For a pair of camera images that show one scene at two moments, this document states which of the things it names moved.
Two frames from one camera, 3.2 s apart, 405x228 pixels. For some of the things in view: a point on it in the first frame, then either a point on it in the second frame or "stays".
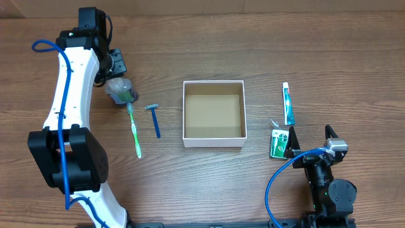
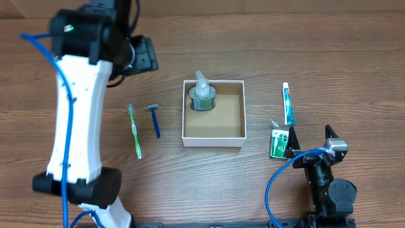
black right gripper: x=313 y=159 stays
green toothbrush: x=138 y=147 stays
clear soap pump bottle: x=121 y=91 → x=202 y=94
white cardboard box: x=214 y=114 stays
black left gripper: x=117 y=63 → x=146 y=56
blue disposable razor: x=152 y=106 stays
